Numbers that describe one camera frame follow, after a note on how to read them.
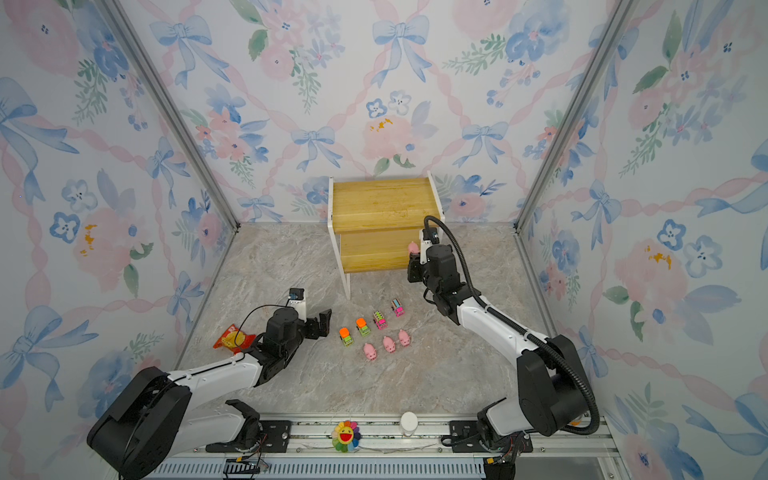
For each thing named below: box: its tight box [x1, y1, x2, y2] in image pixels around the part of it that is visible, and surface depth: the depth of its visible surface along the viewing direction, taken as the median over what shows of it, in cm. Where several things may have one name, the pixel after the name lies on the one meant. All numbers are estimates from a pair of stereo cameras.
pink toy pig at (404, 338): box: [398, 329, 411, 347], surface depth 91 cm
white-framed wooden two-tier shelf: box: [327, 171, 445, 300], surface depth 82 cm
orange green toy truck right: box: [355, 317, 371, 337], surface depth 92 cm
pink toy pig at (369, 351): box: [363, 343, 377, 361], surface depth 89 cm
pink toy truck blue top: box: [391, 298, 406, 318], surface depth 97 cm
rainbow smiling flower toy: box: [331, 420, 362, 453], surface depth 75 cm
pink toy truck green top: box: [373, 310, 389, 331], surface depth 94 cm
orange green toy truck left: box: [339, 327, 354, 347], surface depth 91 cm
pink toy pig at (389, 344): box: [383, 336, 396, 353], surface depth 90 cm
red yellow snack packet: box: [213, 324, 256, 355], surface depth 90 cm
